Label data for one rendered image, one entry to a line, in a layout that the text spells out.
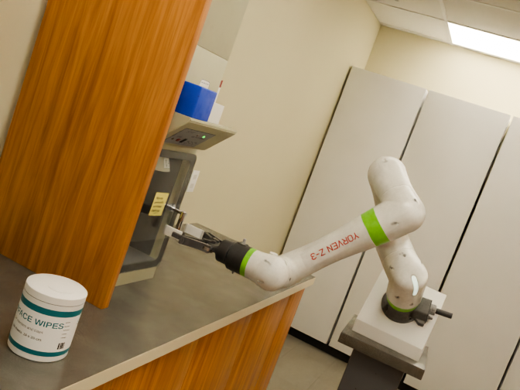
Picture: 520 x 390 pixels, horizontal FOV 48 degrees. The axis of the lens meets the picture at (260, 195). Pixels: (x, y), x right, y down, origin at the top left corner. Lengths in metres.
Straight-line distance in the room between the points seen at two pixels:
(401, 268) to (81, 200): 1.12
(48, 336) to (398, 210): 1.03
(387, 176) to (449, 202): 2.67
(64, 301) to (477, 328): 3.69
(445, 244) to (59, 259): 3.30
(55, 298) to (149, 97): 0.60
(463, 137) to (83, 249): 3.36
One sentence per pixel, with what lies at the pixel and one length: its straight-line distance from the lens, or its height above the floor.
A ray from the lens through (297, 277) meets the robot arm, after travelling 1.90.
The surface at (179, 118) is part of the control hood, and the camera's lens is 1.64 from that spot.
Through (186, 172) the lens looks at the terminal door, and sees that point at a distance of 1.94.
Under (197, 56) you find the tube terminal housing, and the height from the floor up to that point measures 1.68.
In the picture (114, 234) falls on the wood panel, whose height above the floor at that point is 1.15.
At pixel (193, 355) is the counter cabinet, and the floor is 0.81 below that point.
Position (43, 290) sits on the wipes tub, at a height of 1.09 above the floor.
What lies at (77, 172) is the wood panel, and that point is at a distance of 1.72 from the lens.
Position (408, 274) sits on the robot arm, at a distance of 2.15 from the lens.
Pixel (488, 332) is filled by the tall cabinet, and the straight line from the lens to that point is 4.63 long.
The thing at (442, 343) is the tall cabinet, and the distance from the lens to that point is 4.67.
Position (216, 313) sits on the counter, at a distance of 1.94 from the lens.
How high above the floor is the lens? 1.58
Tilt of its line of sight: 7 degrees down
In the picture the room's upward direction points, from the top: 20 degrees clockwise
